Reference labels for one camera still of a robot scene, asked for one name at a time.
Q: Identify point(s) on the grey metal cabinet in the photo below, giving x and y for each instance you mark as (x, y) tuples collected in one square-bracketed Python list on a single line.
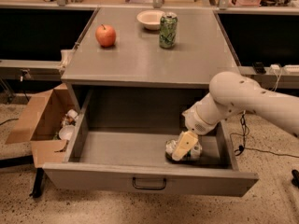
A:
[(136, 60)]

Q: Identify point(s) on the black stand leg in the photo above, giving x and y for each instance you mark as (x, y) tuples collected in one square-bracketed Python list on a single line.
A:
[(37, 188)]

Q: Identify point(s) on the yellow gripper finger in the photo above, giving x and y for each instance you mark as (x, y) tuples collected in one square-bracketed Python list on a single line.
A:
[(186, 141)]

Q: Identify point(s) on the crushed white green 7up can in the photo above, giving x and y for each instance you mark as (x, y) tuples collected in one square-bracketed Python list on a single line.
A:
[(193, 154)]

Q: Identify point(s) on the white power adapter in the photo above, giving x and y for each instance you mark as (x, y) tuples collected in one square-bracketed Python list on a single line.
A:
[(275, 67)]

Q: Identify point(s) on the white ceramic bowl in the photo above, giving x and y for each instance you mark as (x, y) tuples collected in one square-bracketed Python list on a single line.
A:
[(150, 19)]

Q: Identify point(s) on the black drawer handle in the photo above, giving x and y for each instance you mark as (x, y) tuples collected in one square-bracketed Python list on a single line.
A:
[(148, 183)]

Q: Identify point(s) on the red apple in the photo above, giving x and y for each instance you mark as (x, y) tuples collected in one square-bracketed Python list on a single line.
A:
[(105, 35)]

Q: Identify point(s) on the open grey top drawer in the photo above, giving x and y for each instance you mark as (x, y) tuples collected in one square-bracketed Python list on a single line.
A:
[(121, 134)]

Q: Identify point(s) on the white cup in box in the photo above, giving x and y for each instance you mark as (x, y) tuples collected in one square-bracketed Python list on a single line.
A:
[(72, 114)]

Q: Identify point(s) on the white lid in box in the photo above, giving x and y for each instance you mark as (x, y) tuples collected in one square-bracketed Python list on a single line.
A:
[(66, 132)]

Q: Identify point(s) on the upright green soda can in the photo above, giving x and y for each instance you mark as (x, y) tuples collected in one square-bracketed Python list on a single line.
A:
[(168, 30)]

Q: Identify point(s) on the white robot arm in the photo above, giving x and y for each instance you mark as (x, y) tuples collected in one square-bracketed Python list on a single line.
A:
[(229, 94)]

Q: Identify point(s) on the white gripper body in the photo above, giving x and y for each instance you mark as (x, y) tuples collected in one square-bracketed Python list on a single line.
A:
[(197, 122)]

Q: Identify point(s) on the black phone on ledge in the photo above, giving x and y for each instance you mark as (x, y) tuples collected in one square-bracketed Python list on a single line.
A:
[(259, 68)]

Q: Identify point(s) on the brown cardboard box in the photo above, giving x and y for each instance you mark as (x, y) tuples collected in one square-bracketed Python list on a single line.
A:
[(40, 121)]

